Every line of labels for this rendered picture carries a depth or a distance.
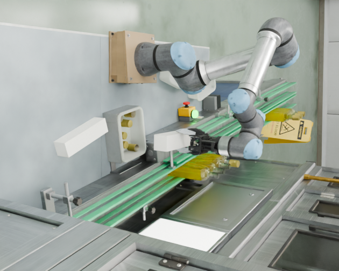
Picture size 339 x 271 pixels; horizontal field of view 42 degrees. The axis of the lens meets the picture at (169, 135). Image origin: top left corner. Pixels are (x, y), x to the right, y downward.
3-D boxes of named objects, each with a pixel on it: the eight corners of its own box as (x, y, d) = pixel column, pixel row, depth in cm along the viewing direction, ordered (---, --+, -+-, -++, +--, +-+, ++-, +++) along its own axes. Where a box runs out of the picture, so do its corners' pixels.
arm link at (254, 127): (260, 102, 163) (252, 127, 158) (269, 119, 171) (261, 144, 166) (241, 101, 167) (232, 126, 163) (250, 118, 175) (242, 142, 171)
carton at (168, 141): (154, 134, 173) (167, 135, 170) (185, 128, 193) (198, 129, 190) (154, 150, 174) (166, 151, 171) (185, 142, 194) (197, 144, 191)
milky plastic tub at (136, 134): (108, 162, 198) (124, 164, 193) (102, 112, 192) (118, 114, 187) (132, 150, 212) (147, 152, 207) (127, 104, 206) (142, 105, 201)
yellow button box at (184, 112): (178, 120, 244) (189, 121, 240) (177, 107, 242) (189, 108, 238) (184, 118, 250) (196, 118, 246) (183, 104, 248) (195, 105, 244)
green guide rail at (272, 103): (162, 162, 211) (177, 164, 206) (162, 159, 210) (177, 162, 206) (286, 92, 350) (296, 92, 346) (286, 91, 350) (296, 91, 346)
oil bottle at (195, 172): (167, 176, 216) (206, 182, 205) (166, 164, 215) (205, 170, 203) (173, 171, 221) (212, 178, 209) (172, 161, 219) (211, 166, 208)
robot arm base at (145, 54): (133, 40, 191) (152, 37, 186) (153, 44, 204) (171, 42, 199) (134, 76, 192) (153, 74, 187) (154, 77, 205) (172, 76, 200)
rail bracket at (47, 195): (33, 221, 161) (78, 234, 149) (26, 178, 157) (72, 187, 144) (43, 215, 165) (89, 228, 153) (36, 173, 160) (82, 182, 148)
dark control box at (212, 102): (202, 109, 266) (214, 110, 262) (201, 96, 264) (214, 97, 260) (209, 106, 273) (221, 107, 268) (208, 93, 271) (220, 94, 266)
